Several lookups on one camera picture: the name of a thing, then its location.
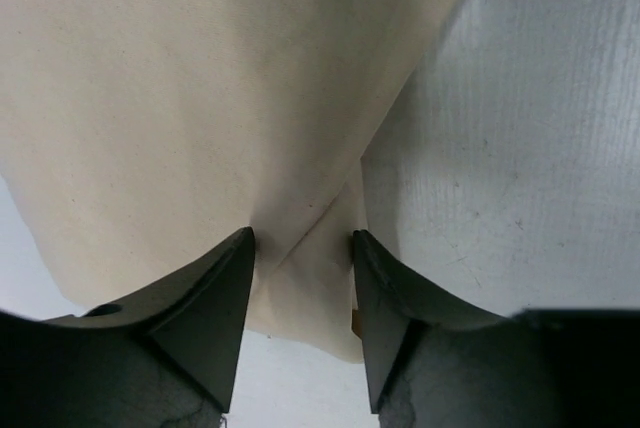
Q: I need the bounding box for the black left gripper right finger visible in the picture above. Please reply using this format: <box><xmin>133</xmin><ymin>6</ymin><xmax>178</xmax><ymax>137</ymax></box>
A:
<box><xmin>352</xmin><ymin>230</ymin><xmax>639</xmax><ymax>427</ymax></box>

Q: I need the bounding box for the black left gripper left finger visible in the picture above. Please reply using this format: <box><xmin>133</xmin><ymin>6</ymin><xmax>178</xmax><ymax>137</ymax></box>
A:
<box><xmin>1</xmin><ymin>228</ymin><xmax>255</xmax><ymax>427</ymax></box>

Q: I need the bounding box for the beige cloth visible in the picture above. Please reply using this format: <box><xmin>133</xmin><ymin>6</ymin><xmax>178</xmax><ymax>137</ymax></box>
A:
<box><xmin>1</xmin><ymin>0</ymin><xmax>459</xmax><ymax>363</ymax></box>

